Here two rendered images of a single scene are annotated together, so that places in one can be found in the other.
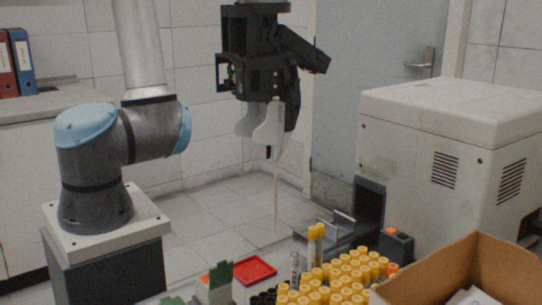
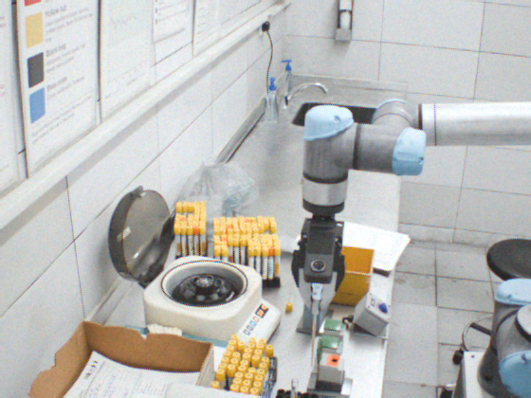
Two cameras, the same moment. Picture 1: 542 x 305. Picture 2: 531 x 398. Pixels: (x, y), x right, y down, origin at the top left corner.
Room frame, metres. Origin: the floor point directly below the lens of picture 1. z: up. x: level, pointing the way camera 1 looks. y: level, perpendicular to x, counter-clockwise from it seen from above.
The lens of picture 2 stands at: (1.27, -0.72, 1.80)
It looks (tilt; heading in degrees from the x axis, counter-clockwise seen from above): 25 degrees down; 138
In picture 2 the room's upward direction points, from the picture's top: 1 degrees clockwise
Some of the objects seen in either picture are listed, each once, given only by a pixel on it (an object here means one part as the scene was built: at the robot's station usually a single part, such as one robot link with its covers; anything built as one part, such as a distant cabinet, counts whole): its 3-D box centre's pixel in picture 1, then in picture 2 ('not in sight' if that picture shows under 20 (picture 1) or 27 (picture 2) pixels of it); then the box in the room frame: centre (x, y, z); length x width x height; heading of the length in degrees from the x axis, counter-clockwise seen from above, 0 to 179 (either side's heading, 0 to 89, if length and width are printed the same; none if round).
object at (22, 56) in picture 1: (20, 60); not in sight; (2.26, 1.25, 1.03); 0.26 x 0.08 x 0.31; 36
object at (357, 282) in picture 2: not in sight; (345, 275); (0.33, 0.39, 0.93); 0.13 x 0.13 x 0.10; 36
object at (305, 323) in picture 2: not in sight; (316, 304); (0.38, 0.23, 0.92); 0.10 x 0.07 x 0.10; 122
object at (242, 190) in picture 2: not in sight; (228, 181); (-0.30, 0.49, 0.94); 0.20 x 0.17 x 0.14; 102
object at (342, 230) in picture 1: (343, 227); not in sight; (0.78, -0.14, 0.92); 0.21 x 0.07 x 0.05; 127
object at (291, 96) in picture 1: (284, 98); (304, 265); (0.58, -0.02, 1.22); 0.05 x 0.02 x 0.09; 38
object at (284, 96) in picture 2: not in sight; (304, 92); (-0.92, 1.44, 0.94); 0.24 x 0.17 x 0.14; 37
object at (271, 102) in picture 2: not in sight; (271, 99); (-0.84, 1.15, 0.97); 0.08 x 0.07 x 0.20; 130
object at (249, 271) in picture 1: (251, 269); not in sight; (0.70, 0.03, 0.88); 0.07 x 0.07 x 0.01; 37
